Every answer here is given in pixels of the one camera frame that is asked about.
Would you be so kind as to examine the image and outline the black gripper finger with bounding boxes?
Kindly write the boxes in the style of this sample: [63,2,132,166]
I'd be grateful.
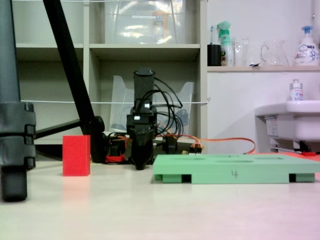
[131,131,150,171]
[148,130,155,166]

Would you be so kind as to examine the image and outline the red square block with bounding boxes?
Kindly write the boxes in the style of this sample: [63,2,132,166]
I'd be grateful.
[62,134,92,177]

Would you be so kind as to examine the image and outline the black clamp knob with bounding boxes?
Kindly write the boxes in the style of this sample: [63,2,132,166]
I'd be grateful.
[162,134,179,155]
[107,132,127,159]

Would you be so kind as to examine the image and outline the red base clamp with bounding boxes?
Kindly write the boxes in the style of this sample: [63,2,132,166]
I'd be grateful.
[104,154,127,164]

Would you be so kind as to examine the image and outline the clear plastic file tray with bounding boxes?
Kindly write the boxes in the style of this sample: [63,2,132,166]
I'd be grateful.
[109,74,195,136]

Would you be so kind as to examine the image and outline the small circuit board connector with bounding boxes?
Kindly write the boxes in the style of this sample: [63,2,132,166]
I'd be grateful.
[189,141,205,155]

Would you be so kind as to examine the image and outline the beige shelf unit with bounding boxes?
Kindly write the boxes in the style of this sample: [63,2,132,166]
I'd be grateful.
[11,0,209,161]

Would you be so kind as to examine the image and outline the green shape sorting board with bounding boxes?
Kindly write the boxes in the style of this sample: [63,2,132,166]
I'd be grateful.
[151,153,320,185]

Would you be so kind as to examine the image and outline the black tripod brace bar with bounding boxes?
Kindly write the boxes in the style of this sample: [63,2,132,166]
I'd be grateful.
[34,119,84,140]

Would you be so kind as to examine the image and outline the slim black tripod leg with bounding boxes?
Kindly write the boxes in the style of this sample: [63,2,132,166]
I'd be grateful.
[42,0,106,164]

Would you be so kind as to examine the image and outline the black cup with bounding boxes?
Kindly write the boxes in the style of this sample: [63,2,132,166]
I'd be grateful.
[207,44,223,67]

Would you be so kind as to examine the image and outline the clear plastic storage box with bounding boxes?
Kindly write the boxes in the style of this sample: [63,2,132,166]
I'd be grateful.
[103,0,187,45]

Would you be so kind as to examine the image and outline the green spray bottle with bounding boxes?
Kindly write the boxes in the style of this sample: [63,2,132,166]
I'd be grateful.
[216,20,235,67]

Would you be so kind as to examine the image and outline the clear glass beaker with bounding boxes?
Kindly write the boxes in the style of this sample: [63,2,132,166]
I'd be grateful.
[232,36,251,67]

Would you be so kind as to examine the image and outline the thick grey tripod leg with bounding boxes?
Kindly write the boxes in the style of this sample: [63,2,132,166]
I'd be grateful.
[0,0,37,203]

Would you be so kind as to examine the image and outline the white sink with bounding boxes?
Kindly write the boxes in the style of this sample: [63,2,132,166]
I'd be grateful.
[254,99,320,144]

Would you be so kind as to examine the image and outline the clear glass pitcher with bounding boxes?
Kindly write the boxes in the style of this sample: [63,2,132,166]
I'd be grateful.
[260,39,290,67]

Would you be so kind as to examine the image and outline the small clear sanitizer bottle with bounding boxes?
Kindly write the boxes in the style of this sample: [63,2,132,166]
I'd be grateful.
[289,78,305,102]

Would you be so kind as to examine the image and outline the white foam soap bottle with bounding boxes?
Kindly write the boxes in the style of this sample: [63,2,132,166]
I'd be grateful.
[294,25,320,67]

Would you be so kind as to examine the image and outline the thin black arm wires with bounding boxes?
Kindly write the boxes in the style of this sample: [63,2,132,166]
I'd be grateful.
[139,76,185,138]

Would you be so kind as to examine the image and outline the white string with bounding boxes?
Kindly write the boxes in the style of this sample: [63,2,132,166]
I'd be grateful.
[19,97,212,105]

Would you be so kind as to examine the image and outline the orange flat cable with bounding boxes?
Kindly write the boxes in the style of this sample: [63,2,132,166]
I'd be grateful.
[157,121,257,155]

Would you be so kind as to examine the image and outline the wooden wall ledge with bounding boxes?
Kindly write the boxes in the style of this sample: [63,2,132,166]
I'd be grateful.
[207,65,320,74]

